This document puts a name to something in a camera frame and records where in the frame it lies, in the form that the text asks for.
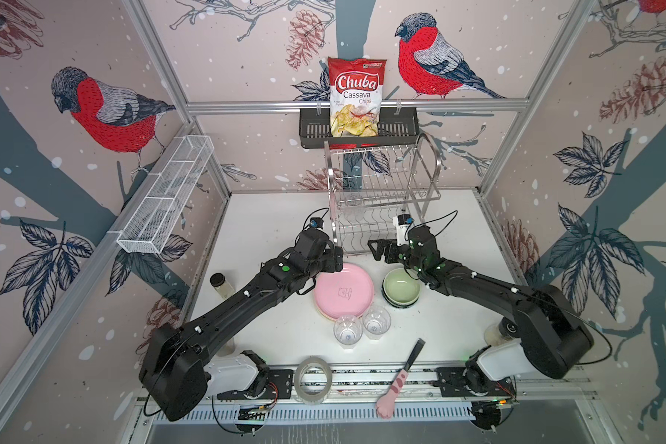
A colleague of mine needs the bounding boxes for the light green bowl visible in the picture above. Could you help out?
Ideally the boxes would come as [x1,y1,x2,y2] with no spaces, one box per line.
[382,268,420,301]

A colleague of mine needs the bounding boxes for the pink plate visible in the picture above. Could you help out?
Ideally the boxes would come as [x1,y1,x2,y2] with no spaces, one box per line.
[314,263,375,320]

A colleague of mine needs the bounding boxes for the clear drinking glass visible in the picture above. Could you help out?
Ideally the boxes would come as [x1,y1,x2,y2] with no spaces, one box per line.
[362,305,391,340]
[333,314,364,350]

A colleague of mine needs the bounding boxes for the steel two-tier dish rack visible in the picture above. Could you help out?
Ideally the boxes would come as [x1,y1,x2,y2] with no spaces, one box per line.
[324,134,442,255]

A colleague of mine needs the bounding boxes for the green leaf patterned bowl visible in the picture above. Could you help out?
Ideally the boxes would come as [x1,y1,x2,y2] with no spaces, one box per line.
[383,293,419,309]

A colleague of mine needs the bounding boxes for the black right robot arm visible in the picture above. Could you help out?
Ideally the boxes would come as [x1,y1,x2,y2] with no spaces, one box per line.
[367,226,594,391]

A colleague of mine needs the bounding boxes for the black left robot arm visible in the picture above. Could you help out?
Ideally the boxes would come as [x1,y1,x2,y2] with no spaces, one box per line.
[139,228,343,421]

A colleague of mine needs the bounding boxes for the pink cat paw spatula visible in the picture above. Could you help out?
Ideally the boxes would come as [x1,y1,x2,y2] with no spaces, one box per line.
[376,339,426,419]

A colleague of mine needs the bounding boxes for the clear tape roll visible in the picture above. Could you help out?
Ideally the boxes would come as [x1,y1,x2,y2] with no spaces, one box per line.
[293,356,333,405]

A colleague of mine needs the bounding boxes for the red Chuba cassava chips bag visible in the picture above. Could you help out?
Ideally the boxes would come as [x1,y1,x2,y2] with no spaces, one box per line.
[327,57,387,138]

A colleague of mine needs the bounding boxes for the small glass spice jar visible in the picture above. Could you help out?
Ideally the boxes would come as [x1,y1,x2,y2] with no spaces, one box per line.
[209,272,236,300]

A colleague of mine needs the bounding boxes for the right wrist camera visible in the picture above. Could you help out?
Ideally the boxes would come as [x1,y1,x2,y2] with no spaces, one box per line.
[393,214,414,246]

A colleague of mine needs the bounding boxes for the black wire wall basket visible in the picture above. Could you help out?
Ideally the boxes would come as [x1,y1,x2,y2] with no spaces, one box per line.
[299,107,420,149]

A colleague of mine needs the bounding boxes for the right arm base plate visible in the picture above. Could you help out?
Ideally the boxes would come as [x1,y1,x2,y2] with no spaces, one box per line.
[433,367,517,398]

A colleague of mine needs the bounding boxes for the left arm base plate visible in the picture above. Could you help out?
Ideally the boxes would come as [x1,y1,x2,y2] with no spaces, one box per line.
[239,369,294,401]

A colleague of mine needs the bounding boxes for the white mesh wall shelf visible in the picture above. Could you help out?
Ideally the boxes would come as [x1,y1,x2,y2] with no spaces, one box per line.
[117,135,214,255]

